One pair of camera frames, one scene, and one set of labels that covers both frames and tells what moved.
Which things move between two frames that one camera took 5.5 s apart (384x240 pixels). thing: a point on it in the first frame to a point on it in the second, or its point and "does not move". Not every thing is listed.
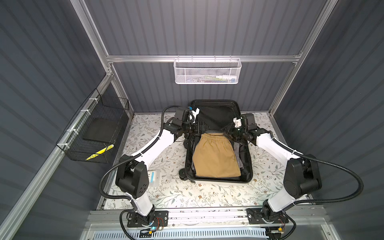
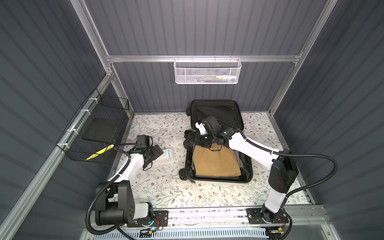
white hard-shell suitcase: (215, 115) does not move
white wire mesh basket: (207, 71) does not move
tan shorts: (214, 156) does not move
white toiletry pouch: (154, 177) to (168, 156)
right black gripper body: (235, 133) to (205, 139)
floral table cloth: (166, 188) does not move
